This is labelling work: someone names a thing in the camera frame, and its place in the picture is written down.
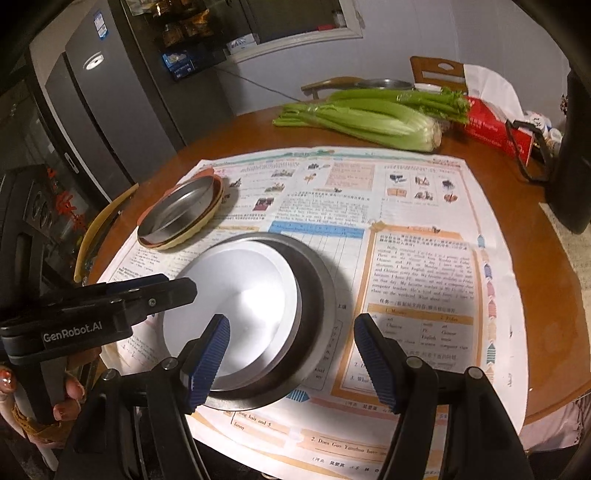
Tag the small steel plate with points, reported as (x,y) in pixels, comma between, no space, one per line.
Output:
(180,207)

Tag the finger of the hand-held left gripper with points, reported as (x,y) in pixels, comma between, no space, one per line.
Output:
(115,285)
(171,295)

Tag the white flat box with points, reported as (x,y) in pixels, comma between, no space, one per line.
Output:
(242,42)

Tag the wooden chair with cutout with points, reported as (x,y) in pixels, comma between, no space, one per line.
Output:
(429,69)

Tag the orange plastic plate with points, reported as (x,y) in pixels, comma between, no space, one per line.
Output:
(211,173)

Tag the white framed window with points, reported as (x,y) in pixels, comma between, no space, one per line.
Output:
(295,18)

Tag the white crumpled bags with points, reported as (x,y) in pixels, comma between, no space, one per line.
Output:
(542,127)

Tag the red tissue box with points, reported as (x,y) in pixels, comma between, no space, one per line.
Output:
(489,124)

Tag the celery bunch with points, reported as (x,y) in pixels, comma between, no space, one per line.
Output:
(369,124)
(397,99)

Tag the steel basin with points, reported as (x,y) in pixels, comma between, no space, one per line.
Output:
(385,84)

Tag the yellow plastic plate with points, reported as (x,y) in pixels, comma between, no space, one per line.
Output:
(203,226)

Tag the person's left hand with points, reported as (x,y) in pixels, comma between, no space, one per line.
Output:
(74,392)

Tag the small jar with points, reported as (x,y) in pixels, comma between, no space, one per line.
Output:
(340,19)

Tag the blue box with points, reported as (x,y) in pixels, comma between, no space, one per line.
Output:
(178,64)

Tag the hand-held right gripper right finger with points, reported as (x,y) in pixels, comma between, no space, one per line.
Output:
(381,364)

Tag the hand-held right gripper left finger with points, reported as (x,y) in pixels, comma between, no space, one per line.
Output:
(207,364)

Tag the black storage rack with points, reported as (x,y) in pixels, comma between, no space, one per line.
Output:
(203,60)

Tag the glass door with red decorations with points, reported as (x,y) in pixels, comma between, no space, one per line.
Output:
(27,138)

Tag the grey refrigerator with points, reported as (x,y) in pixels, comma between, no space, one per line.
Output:
(115,115)

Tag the large steel bowl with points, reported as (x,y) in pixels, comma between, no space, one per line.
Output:
(318,300)

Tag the printed newspaper sheet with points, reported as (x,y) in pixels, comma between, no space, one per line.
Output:
(415,258)

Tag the black thermos bottle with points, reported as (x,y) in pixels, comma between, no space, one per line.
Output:
(575,161)

